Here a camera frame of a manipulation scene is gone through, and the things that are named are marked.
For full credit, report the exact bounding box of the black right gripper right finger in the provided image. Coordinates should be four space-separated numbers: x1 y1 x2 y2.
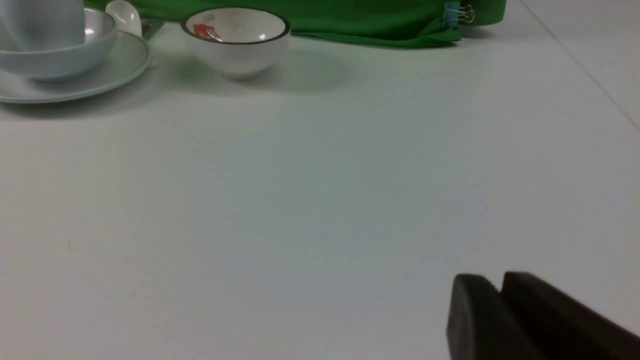
501 271 640 360

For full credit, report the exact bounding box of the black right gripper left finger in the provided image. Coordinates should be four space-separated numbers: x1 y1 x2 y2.
446 273 545 360

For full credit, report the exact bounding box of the pale blue bowl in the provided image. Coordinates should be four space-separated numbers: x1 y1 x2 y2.
1 7 118 82

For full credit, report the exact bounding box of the pale blue cup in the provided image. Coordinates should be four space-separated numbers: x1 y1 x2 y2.
0 0 85 51

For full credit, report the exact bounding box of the green backdrop cloth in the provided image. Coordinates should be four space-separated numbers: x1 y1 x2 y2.
84 0 507 50

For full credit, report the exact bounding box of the blue binder clip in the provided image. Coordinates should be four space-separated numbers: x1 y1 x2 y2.
441 1 475 30

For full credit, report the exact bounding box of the black rimmed white bowl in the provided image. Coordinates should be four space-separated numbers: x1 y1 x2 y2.
180 6 291 80

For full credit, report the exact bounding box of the pale blue round plate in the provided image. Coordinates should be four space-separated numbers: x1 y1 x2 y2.
0 32 153 104

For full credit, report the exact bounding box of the white spoon on tray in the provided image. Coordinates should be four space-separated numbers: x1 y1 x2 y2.
105 0 143 38

